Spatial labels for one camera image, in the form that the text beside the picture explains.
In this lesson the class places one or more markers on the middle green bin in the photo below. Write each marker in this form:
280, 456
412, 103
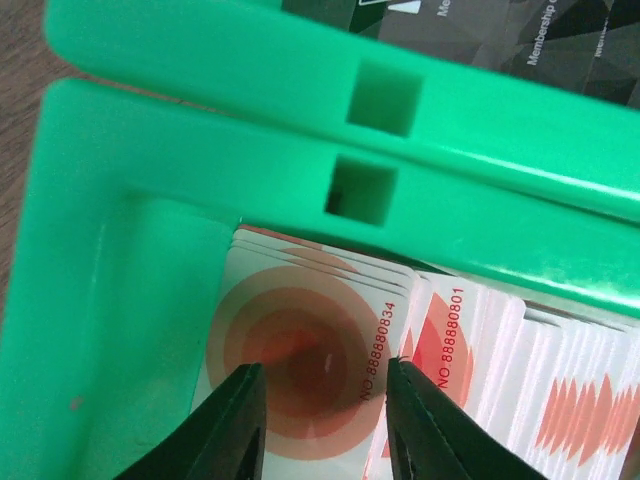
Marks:
260, 63

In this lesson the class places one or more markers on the green bin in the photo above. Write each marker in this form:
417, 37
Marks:
130, 207
260, 63

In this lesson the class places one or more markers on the left green bin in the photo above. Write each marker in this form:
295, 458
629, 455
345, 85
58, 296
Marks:
130, 207

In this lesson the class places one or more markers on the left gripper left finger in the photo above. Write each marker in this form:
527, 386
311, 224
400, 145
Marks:
224, 438

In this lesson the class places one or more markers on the black card stack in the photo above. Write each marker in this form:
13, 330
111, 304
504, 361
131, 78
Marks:
590, 47

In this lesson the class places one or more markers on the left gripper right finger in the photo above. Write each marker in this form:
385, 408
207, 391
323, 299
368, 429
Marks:
430, 437

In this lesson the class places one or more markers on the red white card stack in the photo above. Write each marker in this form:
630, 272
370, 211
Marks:
558, 389

